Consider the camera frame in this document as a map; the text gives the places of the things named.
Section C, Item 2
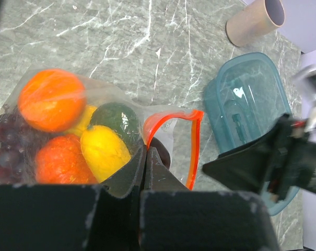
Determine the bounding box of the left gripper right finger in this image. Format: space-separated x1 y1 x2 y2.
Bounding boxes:
144 147 189 191

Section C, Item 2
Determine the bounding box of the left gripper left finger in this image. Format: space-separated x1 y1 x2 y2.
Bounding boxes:
101 145 147 199

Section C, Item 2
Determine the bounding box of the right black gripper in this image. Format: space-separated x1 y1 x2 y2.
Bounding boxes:
202 65 316 202

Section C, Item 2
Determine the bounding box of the dark avocado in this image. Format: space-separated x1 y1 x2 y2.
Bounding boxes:
150 137 171 169

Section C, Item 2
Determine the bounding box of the green lime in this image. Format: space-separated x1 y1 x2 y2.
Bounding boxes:
89 102 141 154

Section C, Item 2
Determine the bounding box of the small orange pumpkin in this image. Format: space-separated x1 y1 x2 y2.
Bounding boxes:
35 134 97 185

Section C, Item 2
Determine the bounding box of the yellow lemon piece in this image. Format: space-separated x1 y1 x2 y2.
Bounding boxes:
65 105 97 137

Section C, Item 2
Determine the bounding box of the clear zip top bag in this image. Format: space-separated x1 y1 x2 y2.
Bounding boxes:
0 68 204 189

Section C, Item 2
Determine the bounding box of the orange tangerine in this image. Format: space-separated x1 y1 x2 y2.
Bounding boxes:
17 69 87 132

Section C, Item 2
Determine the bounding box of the purple grape bunch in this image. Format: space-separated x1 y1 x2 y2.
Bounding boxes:
0 104 36 184

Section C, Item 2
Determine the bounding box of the teal plastic food container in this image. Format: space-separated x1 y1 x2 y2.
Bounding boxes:
204 52 298 216

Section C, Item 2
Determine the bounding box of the beige mug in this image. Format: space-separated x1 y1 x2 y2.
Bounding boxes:
226 0 285 47

